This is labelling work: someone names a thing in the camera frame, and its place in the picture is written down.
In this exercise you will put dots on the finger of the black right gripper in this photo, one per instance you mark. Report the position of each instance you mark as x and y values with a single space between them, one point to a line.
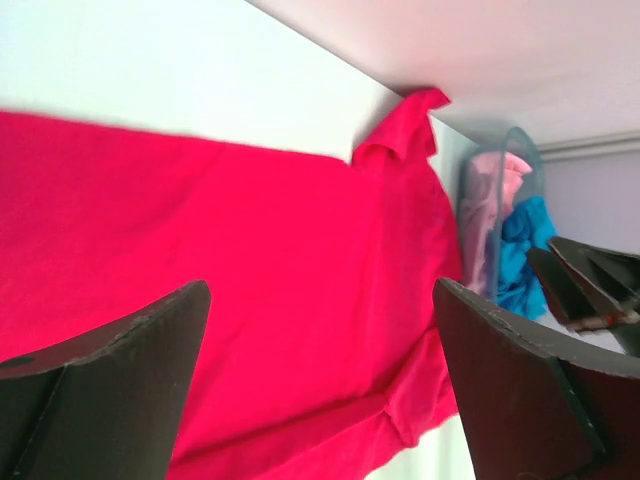
606 277
571 297

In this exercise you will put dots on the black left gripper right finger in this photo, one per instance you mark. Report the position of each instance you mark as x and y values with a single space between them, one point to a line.
535 403

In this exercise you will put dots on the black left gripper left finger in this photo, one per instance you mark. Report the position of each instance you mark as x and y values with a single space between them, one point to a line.
106 404

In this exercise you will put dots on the red t-shirt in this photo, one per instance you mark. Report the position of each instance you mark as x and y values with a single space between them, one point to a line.
321 357

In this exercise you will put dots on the dark blue t-shirt in basket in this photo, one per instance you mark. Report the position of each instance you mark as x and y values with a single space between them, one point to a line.
528 226

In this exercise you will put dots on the grey plastic laundry basket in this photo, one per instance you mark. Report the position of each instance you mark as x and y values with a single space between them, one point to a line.
518 142

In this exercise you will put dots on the pink t-shirt in basket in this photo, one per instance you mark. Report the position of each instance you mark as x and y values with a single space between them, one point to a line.
491 181

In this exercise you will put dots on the aluminium frame post right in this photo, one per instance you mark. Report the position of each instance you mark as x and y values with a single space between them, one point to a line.
599 146

